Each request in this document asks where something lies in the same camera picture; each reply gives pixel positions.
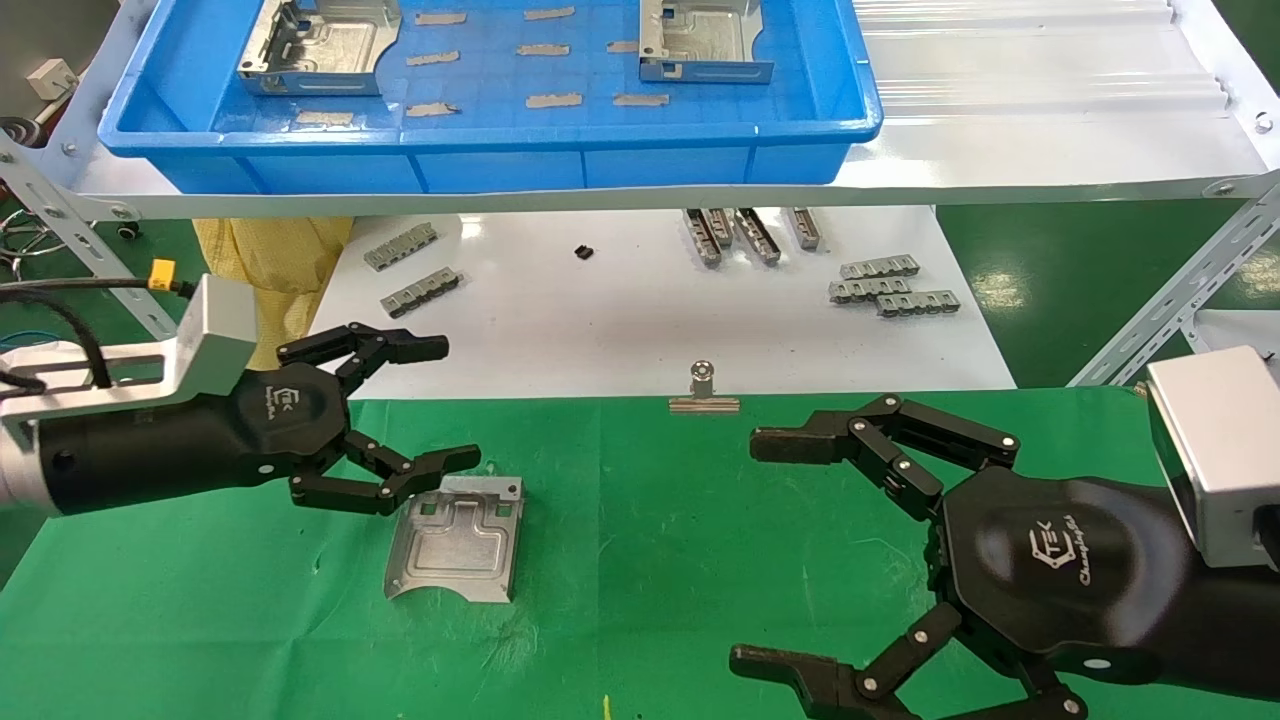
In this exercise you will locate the grey sheet metal bracket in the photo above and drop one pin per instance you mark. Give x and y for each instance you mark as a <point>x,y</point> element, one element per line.
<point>460,550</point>
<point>330,50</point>
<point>700,40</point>

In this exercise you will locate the white panel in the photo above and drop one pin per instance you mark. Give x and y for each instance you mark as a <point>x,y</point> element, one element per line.
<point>1240,330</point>

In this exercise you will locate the white metal shelf rack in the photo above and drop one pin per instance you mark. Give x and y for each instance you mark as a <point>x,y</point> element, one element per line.
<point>1000,170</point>

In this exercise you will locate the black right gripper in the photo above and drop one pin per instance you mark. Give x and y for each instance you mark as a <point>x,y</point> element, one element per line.
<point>1080,570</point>

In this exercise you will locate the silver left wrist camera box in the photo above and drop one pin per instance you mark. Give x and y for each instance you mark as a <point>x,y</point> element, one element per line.
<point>215,340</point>

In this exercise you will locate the black caster wheel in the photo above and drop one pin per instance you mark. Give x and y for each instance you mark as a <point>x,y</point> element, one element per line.
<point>18,132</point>

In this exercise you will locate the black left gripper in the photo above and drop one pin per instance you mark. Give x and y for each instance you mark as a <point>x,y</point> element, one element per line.
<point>200,450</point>

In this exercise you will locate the blue plastic tray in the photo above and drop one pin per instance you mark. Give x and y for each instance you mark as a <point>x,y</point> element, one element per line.
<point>500,165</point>

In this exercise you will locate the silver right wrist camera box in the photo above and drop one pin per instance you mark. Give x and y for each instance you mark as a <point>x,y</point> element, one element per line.
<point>1225,450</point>

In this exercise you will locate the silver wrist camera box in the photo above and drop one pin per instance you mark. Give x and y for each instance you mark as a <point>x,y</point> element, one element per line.
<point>215,340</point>
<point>1225,450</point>

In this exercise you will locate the green cloth mat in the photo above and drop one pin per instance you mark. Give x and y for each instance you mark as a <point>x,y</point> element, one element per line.
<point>650,520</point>

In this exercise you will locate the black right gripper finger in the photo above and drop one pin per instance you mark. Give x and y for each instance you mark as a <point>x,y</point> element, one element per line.
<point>800,675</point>
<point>810,442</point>

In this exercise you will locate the brown masking tape strip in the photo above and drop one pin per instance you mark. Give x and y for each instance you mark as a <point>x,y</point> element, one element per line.
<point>440,18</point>
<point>640,100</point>
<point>554,100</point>
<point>550,13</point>
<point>433,58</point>
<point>325,118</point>
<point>543,49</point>
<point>622,46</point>
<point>432,110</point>

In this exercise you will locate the silver binder clip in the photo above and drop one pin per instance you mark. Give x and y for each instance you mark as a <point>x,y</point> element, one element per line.
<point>704,404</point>

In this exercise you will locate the grey metal rail part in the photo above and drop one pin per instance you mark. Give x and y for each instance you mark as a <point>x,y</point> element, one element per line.
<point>880,267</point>
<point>702,238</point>
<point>805,228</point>
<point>868,290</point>
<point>920,304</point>
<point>400,247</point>
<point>758,236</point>
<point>422,292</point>
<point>722,228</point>

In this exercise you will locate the yellow plastic bag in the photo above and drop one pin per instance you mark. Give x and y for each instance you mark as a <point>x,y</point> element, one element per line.
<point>280,260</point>

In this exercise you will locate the white plastic socket box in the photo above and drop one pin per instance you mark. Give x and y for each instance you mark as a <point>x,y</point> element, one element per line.
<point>52,78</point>

